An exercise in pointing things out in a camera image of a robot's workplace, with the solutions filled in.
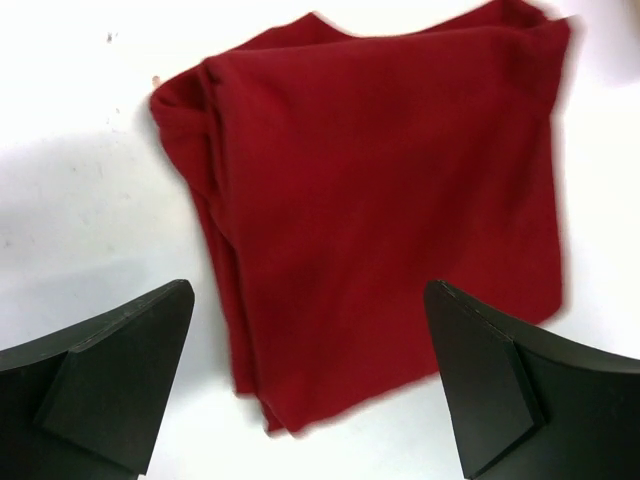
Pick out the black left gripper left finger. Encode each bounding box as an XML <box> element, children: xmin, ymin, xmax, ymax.
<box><xmin>1</xmin><ymin>279</ymin><xmax>194</xmax><ymax>479</ymax></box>

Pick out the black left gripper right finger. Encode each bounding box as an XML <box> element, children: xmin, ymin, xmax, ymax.
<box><xmin>424</xmin><ymin>281</ymin><xmax>639</xmax><ymax>479</ymax></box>

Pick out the red t shirt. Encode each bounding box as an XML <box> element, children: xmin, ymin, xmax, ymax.
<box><xmin>150</xmin><ymin>1</ymin><xmax>572</xmax><ymax>434</ymax></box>

